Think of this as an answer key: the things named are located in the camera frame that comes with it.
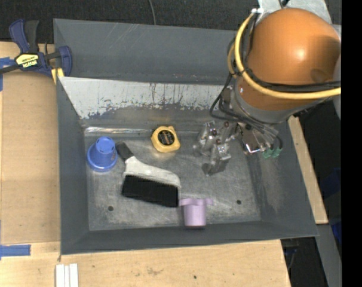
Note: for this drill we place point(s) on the yellow tape measure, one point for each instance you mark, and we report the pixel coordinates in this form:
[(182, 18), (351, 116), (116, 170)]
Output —
[(165, 139)]

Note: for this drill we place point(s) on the blue plastic cup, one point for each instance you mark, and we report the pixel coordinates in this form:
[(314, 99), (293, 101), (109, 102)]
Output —
[(101, 155)]

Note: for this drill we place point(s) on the lilac plastic cup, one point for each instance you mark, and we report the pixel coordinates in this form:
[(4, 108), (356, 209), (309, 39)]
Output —
[(195, 214)]

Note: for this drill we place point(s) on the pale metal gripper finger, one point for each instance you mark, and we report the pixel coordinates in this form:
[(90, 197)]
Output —
[(206, 139), (219, 160)]

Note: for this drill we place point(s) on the grey metal bin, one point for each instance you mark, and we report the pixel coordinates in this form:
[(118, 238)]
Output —
[(157, 55)]

